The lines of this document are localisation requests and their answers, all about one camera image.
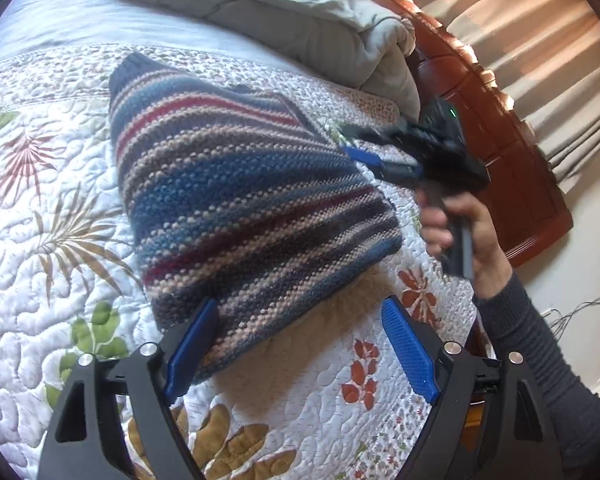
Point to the beige curtain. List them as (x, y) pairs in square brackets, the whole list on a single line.
[(530, 25)]

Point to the grey comforter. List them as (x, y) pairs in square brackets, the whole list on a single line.
[(280, 10)]

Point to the person's right forearm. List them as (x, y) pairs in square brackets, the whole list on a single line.
[(540, 360)]

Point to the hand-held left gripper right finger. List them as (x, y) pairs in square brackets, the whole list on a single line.
[(410, 345)]

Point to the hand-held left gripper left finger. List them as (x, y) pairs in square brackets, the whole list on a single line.
[(192, 345)]

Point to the floral quilted bedspread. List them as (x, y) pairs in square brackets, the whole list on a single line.
[(45, 185)]

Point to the striped knitted sweater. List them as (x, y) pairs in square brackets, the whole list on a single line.
[(240, 185)]

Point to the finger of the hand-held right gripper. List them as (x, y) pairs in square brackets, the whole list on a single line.
[(370, 132), (362, 155)]

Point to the wooden bed footboard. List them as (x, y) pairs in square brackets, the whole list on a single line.
[(520, 160)]

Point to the person's right hand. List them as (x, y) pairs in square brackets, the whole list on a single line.
[(485, 240)]

